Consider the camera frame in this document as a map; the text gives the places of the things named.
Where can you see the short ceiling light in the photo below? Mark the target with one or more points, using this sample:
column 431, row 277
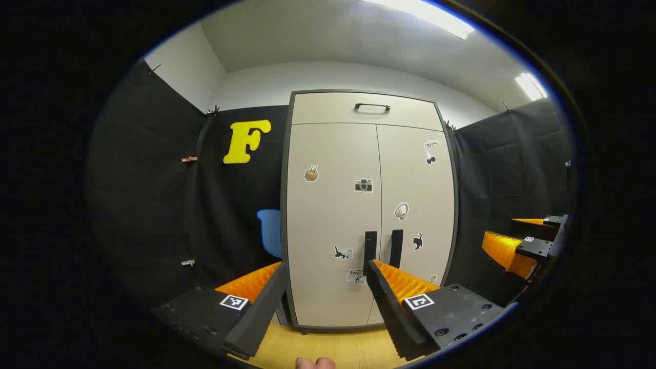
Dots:
column 530, row 86

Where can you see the beige cabinet door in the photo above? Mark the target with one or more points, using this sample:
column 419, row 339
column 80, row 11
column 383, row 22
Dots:
column 328, row 230
column 410, row 179

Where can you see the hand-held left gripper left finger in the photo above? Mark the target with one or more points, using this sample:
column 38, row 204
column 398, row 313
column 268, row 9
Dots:
column 256, row 318

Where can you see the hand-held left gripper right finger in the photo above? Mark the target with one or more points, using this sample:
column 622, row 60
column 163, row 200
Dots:
column 394, row 318

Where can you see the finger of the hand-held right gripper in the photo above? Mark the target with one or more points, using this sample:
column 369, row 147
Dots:
column 556, row 221
column 533, row 248

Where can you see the black backdrop cloth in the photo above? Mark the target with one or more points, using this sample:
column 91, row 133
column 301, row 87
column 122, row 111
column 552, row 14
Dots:
column 154, row 179

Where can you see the beige double-door shoe cabinet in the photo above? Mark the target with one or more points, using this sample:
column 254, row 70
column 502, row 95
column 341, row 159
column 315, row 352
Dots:
column 283, row 215

